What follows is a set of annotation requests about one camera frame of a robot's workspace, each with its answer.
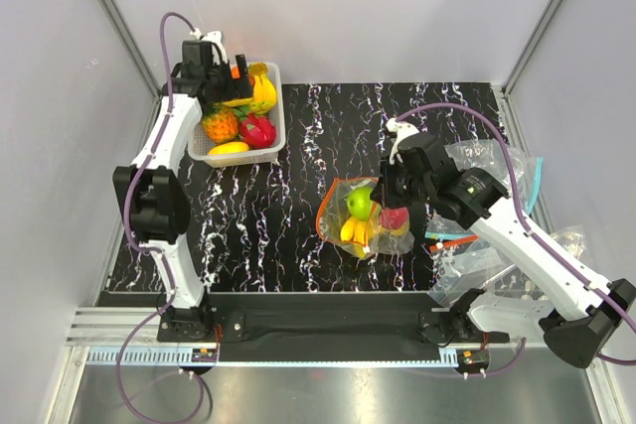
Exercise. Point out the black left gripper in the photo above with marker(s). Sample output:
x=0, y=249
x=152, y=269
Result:
x=233, y=90

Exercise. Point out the yellow banana bunch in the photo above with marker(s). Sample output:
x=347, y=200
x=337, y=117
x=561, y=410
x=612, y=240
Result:
x=359, y=231

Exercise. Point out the yellow starfruit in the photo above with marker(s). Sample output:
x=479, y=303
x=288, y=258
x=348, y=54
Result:
x=264, y=95

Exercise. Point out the clear bag red zipper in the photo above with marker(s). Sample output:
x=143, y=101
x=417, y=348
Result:
x=464, y=264

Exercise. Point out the small yellow mango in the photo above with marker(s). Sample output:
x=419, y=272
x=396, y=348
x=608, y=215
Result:
x=234, y=147

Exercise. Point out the green apple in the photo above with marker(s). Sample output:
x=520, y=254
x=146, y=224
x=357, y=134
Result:
x=360, y=205

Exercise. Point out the white plastic fruit basket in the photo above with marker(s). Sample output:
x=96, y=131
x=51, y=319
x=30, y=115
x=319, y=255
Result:
x=199, y=144

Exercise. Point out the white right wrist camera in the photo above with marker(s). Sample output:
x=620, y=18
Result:
x=399, y=131

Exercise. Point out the red dragon fruit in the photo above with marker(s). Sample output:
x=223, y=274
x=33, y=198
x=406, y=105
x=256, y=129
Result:
x=257, y=132

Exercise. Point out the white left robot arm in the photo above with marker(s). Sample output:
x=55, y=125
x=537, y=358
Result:
x=155, y=210

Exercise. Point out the red apple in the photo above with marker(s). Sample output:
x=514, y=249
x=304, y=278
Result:
x=393, y=219

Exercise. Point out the small pineapple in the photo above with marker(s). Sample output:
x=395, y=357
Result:
x=221, y=125

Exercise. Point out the clear bag orange zipper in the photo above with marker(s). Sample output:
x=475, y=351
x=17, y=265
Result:
x=333, y=213

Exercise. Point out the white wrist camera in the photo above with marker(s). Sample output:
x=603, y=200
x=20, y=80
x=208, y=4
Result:
x=216, y=38
x=399, y=131

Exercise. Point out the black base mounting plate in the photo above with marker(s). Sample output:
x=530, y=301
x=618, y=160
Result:
x=359, y=320

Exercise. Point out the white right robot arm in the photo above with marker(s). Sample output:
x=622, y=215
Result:
x=584, y=308

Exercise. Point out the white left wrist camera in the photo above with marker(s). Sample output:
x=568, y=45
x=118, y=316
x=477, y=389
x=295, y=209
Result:
x=216, y=38

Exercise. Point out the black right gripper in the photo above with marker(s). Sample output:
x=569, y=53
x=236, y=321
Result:
x=388, y=187

